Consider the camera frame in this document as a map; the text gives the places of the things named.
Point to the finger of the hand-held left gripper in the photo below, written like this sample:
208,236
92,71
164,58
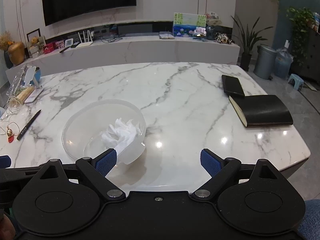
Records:
5,161

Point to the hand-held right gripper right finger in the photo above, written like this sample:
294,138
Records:
209,163

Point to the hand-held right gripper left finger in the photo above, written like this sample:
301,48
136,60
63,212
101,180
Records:
107,163

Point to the white cloth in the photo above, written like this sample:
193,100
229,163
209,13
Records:
120,132

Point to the clear plastic bowl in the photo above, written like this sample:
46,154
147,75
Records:
80,130

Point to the blue bowl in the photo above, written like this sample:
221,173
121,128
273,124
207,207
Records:
38,73

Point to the red and gold charm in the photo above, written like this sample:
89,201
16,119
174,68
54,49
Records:
10,132

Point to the black pen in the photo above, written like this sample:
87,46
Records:
28,125

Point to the light wooden block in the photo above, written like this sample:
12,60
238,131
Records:
22,95

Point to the large black notebook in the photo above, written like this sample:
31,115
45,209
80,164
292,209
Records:
265,110

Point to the clear plastic container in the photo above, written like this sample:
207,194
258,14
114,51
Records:
18,78

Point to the white phone stand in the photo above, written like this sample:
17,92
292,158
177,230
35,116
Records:
31,76

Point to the gold vase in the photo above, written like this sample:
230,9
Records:
16,53

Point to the long-leaf potted plant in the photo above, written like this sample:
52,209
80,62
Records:
246,57

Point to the person's leg in jeans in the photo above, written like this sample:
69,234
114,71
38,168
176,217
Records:
311,220

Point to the grey trash bin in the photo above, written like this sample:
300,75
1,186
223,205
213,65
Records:
265,60

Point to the light blue stool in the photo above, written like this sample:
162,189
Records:
295,80

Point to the stuffed toy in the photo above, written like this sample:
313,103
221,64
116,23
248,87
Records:
35,44

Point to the red box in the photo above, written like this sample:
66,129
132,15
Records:
48,48

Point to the white router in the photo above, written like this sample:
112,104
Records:
85,44

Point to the dried flowers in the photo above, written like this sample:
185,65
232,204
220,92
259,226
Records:
5,40

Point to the black remote control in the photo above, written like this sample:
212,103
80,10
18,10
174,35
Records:
65,49

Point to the clear water jug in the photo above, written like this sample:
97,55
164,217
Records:
283,62

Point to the black and white toy figures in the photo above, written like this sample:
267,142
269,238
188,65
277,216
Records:
223,38

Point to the white desk clock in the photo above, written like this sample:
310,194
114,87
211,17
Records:
70,43

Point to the pink box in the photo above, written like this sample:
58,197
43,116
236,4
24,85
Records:
60,45

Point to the glass jar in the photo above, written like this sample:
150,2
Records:
211,32

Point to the small floral photo card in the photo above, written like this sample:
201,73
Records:
200,31

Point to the grey notebook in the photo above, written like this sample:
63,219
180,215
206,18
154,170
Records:
166,36

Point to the lotus pond painting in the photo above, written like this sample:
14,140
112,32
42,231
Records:
187,25

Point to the round hand fan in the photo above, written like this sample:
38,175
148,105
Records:
212,18

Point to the dark cabinet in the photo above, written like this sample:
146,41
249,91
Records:
312,55

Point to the leafy green plant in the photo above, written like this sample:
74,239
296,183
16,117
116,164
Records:
300,30

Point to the black television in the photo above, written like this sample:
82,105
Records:
75,0

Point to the black picture frame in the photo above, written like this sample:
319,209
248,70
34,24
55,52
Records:
33,33

